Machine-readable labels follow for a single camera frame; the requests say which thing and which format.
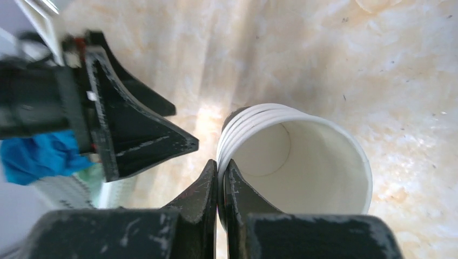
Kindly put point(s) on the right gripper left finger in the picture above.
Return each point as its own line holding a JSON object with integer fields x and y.
{"x": 183, "y": 228}

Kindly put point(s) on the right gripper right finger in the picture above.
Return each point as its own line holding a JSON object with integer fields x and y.
{"x": 257, "y": 229}

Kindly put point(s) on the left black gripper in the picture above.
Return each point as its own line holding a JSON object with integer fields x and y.
{"x": 39, "y": 96}

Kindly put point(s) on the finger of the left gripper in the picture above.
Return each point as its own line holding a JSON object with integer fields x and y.
{"x": 129, "y": 137}

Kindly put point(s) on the stack of paper cups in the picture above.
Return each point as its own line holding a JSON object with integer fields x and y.
{"x": 299, "y": 163}

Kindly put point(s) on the white plastic basket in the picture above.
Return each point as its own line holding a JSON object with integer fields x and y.
{"x": 84, "y": 189}

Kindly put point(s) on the blue cloth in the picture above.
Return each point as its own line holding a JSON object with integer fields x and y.
{"x": 26, "y": 160}

